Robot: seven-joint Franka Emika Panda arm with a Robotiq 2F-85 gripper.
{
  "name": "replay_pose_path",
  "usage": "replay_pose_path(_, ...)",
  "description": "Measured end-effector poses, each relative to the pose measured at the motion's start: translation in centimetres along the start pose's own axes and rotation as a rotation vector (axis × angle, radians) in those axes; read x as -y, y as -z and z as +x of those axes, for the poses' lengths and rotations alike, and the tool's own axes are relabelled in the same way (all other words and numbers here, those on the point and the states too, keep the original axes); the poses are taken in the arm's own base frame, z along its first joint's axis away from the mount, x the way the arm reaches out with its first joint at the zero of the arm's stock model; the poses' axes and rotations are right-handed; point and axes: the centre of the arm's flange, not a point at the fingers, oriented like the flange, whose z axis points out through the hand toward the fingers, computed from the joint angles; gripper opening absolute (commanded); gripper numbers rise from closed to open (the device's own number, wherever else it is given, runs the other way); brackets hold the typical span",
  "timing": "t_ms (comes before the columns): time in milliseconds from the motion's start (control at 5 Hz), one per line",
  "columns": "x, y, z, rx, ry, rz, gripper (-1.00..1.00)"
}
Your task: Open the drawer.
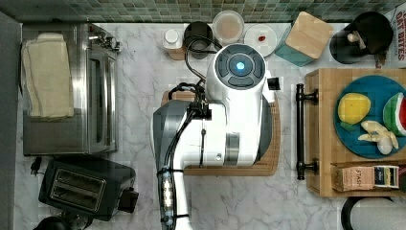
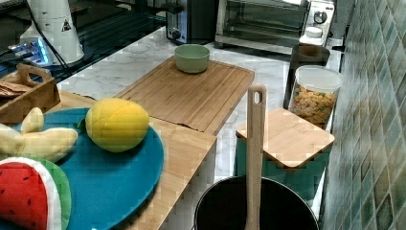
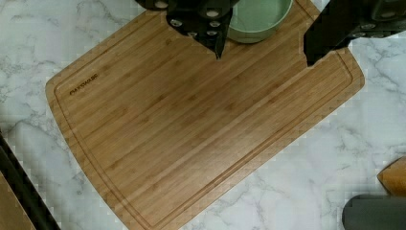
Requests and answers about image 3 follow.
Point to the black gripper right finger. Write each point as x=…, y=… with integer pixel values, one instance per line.
x=342, y=21

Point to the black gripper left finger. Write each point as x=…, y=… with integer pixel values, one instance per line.
x=206, y=21

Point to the black drawer handle bar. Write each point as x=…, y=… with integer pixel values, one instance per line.
x=24, y=189

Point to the light wooden drawer front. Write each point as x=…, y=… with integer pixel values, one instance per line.
x=12, y=214

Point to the light green bowl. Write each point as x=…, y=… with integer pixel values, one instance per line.
x=255, y=20

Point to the bamboo cutting board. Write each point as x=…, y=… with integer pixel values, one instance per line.
x=162, y=128

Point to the small wooden block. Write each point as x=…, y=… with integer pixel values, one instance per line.
x=393, y=177

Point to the dark grey object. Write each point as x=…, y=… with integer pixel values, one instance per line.
x=375, y=212

